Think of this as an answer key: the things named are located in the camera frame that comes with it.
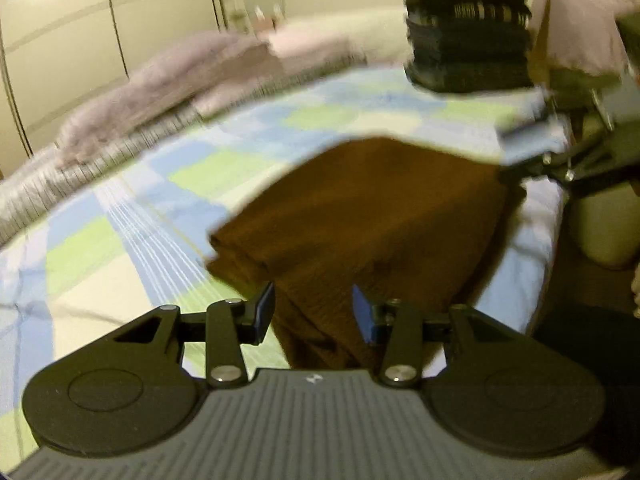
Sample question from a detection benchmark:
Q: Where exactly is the checkered bed sheet mattress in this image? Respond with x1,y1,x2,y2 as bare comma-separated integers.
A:
1,67,567,471

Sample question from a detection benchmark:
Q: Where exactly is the white pillow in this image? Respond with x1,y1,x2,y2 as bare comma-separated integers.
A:
283,6,412,65

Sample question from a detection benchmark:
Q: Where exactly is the pink folded blanket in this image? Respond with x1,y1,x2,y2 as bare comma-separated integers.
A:
56,28,364,167

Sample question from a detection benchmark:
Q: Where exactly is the white sliding wardrobe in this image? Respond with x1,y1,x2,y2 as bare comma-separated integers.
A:
1,0,227,176

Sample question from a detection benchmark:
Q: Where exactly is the white striped quilt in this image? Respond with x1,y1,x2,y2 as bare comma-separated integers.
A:
0,104,212,246

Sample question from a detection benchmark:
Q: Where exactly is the brown knit sweater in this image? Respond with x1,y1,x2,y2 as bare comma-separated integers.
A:
206,136,525,370

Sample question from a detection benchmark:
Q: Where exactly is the stack of dark folded clothes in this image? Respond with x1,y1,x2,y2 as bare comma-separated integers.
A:
404,0,533,93

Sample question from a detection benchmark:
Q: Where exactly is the white round bin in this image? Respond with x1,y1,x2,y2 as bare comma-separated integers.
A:
568,184,639,269

